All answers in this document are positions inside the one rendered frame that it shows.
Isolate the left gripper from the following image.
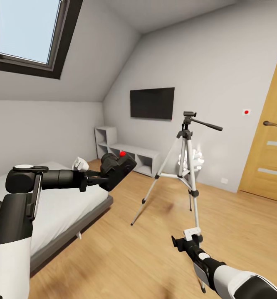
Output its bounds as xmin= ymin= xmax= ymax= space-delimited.
xmin=57 ymin=169 xmax=109 ymax=192

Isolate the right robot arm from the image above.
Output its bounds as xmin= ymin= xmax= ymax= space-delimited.
xmin=171 ymin=227 xmax=277 ymax=299

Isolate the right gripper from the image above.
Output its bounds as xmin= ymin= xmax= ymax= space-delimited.
xmin=171 ymin=235 xmax=200 ymax=253

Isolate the digital camera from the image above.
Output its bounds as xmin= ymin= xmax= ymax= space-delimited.
xmin=98 ymin=151 xmax=137 ymax=192

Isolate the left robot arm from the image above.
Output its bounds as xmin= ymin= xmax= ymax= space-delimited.
xmin=0 ymin=157 xmax=109 ymax=299

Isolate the camera tripod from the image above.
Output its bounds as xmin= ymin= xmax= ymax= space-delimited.
xmin=131 ymin=111 xmax=223 ymax=293

